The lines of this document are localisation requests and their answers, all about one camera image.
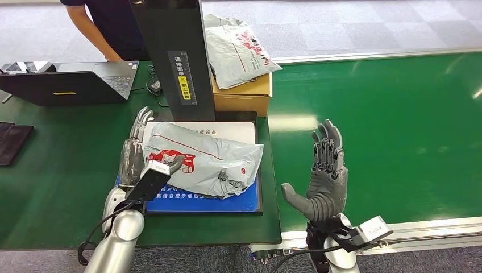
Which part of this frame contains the grey mailer package red print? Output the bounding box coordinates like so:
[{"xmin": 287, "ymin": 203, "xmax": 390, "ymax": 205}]
[
  {"xmin": 142, "ymin": 121, "xmax": 264, "ymax": 200},
  {"xmin": 204, "ymin": 14, "xmax": 284, "ymax": 90}
]

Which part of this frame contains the brown cardboard box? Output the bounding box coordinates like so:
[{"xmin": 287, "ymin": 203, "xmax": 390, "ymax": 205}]
[{"xmin": 210, "ymin": 71, "xmax": 273, "ymax": 118}]

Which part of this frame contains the aluminium conveyor frame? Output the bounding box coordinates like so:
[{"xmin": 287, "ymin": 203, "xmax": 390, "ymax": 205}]
[{"xmin": 250, "ymin": 47, "xmax": 482, "ymax": 264}]

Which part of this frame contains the large black flat pouch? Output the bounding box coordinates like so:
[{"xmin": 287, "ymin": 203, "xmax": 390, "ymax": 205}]
[{"xmin": 0, "ymin": 125, "xmax": 35, "ymax": 167}]

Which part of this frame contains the black desk cable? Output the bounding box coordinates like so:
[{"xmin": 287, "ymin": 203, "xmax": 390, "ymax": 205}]
[{"xmin": 131, "ymin": 64, "xmax": 170, "ymax": 108}]

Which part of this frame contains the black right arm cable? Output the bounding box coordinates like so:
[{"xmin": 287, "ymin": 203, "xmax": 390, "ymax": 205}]
[{"xmin": 271, "ymin": 245, "xmax": 342, "ymax": 273}]

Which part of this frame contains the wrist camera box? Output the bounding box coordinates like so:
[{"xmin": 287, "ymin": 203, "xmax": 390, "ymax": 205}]
[
  {"xmin": 352, "ymin": 215, "xmax": 394, "ymax": 250},
  {"xmin": 126, "ymin": 160, "xmax": 172, "ymax": 203}
]

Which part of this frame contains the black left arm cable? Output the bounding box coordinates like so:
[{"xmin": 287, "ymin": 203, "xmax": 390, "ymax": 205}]
[{"xmin": 77, "ymin": 201, "xmax": 132, "ymax": 266}]

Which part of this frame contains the black yellow ruler label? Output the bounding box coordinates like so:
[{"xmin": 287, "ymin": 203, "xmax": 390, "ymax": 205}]
[{"xmin": 168, "ymin": 51, "xmax": 198, "ymax": 106}]

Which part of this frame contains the grey laptop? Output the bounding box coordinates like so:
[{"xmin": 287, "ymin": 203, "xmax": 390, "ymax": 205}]
[{"xmin": 0, "ymin": 61, "xmax": 140, "ymax": 107}]

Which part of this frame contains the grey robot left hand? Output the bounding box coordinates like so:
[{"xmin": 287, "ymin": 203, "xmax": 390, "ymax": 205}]
[{"xmin": 118, "ymin": 106, "xmax": 186, "ymax": 188}]

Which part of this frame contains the person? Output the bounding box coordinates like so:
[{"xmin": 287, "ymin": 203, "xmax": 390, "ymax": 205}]
[{"xmin": 60, "ymin": 0, "xmax": 151, "ymax": 63}]

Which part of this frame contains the green topped table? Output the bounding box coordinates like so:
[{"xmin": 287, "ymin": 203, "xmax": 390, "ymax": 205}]
[{"xmin": 0, "ymin": 60, "xmax": 283, "ymax": 251}]

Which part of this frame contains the black inbound scanning machine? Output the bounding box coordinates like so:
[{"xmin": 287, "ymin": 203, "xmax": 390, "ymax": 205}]
[{"xmin": 114, "ymin": 0, "xmax": 264, "ymax": 216}]

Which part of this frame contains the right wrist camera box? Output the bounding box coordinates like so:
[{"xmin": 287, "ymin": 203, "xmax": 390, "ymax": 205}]
[{"xmin": 352, "ymin": 215, "xmax": 394, "ymax": 250}]

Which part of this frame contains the small black corded device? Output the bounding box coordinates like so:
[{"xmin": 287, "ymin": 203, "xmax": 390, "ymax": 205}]
[{"xmin": 146, "ymin": 78, "xmax": 163, "ymax": 95}]

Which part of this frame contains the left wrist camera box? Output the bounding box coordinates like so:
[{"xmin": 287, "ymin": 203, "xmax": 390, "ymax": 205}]
[{"xmin": 126, "ymin": 160, "xmax": 172, "ymax": 203}]

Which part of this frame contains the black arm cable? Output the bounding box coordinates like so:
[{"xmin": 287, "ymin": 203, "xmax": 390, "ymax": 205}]
[
  {"xmin": 271, "ymin": 245, "xmax": 342, "ymax": 273},
  {"xmin": 77, "ymin": 201, "xmax": 132, "ymax": 266}
]

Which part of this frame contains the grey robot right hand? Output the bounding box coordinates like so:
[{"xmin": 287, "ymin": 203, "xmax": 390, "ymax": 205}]
[{"xmin": 280, "ymin": 119, "xmax": 349, "ymax": 223}]

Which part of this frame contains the white blue instruction sign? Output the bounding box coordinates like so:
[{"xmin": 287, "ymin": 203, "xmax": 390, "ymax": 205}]
[{"xmin": 114, "ymin": 121, "xmax": 259, "ymax": 214}]

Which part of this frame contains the green conveyor belt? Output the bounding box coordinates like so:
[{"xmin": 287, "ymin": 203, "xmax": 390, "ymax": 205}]
[{"xmin": 268, "ymin": 52, "xmax": 482, "ymax": 231}]

